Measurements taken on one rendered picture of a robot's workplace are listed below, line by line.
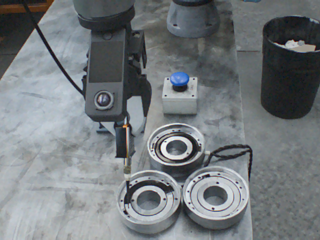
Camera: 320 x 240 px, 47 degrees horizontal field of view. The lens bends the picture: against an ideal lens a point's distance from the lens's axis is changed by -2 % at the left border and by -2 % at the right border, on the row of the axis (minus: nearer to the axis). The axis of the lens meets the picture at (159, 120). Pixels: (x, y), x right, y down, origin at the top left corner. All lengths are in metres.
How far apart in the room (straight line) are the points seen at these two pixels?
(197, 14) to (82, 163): 0.51
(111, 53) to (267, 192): 1.31
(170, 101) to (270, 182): 1.01
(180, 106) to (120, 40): 0.35
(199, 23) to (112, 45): 0.59
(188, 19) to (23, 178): 0.58
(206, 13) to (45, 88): 0.46
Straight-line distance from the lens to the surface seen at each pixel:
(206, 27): 1.04
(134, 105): 0.53
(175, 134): 0.71
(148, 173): 0.64
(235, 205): 0.61
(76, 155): 0.75
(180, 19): 1.03
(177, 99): 0.77
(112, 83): 0.44
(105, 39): 0.46
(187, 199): 0.62
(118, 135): 0.56
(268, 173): 1.74
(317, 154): 1.87
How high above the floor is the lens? 1.33
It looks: 43 degrees down
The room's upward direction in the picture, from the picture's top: 6 degrees counter-clockwise
